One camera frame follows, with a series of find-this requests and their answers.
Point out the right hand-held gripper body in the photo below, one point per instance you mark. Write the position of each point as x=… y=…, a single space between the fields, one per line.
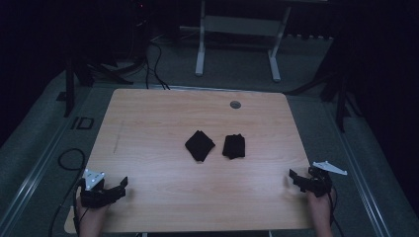
x=319 y=184

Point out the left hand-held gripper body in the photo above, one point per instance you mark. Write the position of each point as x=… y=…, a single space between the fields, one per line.
x=95 y=197

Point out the black sock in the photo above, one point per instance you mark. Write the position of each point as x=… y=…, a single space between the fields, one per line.
x=234 y=146
x=199 y=145

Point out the person's left hand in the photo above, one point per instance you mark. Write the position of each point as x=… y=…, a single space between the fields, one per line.
x=92 y=217

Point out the person's right hand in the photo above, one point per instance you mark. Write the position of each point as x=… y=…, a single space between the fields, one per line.
x=321 y=209

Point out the black metal stand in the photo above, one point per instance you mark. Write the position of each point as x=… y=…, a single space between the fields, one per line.
x=69 y=92
x=341 y=105

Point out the grey round table grommet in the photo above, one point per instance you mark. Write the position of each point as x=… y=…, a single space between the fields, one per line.
x=235 y=105

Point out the metal floor rail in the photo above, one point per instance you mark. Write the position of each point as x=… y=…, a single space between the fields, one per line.
x=29 y=184
x=362 y=191

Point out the white metal table frame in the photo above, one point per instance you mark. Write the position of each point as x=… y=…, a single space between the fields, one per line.
x=240 y=25

